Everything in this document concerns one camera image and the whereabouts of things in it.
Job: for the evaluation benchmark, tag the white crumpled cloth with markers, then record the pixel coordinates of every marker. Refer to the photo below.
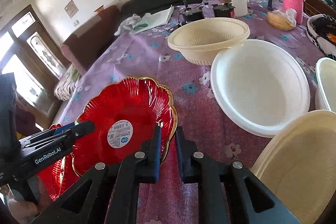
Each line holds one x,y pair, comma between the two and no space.
129,23

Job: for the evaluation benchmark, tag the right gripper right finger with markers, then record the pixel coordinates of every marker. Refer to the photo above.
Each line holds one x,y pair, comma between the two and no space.
227,193

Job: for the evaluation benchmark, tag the black orange patterned hat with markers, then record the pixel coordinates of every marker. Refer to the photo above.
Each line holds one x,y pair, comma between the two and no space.
321,32

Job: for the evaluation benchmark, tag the small wall plaque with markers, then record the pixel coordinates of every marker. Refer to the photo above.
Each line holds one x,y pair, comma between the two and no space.
71,9

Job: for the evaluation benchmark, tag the small red glass plate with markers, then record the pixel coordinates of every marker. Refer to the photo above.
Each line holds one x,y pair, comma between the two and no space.
61,175

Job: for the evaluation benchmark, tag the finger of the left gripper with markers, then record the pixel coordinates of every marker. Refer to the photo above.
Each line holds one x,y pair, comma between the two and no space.
47,138
60,128

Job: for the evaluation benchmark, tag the purple floral tablecloth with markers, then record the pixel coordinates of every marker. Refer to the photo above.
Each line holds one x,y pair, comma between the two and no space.
147,54

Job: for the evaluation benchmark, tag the bread in plastic bag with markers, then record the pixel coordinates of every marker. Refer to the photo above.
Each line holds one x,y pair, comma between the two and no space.
282,20

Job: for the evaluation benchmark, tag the black battery box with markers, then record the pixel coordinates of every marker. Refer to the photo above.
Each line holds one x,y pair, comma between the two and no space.
192,14

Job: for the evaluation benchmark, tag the cream plastic bowl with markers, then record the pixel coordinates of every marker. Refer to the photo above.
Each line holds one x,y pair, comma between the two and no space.
298,165

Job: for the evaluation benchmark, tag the patterned bed blanket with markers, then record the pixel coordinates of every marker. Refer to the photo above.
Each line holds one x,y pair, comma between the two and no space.
67,84

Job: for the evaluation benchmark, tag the large red glass plate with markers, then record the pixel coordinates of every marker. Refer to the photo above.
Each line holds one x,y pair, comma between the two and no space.
124,115

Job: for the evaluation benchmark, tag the white deep foam bowl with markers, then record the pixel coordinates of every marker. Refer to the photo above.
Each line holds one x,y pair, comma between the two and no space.
325,95

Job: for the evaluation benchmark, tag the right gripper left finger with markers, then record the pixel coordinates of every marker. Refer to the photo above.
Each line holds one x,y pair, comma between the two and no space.
108,193

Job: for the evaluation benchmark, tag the black red jar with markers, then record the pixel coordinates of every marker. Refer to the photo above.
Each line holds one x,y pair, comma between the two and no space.
225,9

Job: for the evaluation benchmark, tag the white foam plate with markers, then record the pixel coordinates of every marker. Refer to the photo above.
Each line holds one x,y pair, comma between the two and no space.
260,87

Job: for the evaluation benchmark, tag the wooden glass door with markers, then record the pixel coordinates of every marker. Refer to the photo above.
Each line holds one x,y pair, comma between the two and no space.
30,53

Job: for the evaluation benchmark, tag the brown armchair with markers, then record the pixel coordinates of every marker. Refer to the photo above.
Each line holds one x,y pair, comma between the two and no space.
85,45

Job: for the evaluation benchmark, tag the white paper notebook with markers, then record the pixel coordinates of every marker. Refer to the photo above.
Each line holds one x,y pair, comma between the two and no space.
150,21

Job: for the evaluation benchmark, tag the person left hand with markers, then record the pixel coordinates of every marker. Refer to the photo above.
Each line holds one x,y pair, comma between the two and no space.
25,211

